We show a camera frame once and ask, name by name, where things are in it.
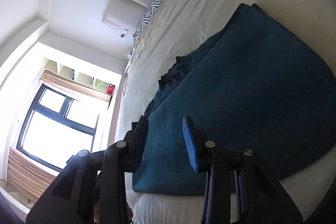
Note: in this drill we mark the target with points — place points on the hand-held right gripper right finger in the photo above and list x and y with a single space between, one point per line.
190 142

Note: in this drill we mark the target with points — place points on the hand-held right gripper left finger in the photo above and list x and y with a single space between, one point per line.
140 142

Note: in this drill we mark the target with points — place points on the dark green sweater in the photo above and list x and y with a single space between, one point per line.
249 82

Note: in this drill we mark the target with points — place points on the red box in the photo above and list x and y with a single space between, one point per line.
111 89

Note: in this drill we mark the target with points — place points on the pale green container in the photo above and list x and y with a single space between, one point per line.
101 85

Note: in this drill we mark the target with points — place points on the white nightstand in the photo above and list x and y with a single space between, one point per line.
127 66

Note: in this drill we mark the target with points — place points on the black framed window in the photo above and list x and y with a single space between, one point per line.
52 129

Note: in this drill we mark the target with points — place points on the white shelf unit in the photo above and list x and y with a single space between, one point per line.
65 69

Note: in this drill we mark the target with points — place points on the zebra striped pillow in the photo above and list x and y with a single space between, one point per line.
148 16

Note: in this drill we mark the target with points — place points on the beige bed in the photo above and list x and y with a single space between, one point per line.
210 3

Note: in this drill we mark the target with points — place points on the wall socket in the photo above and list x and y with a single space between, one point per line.
124 33

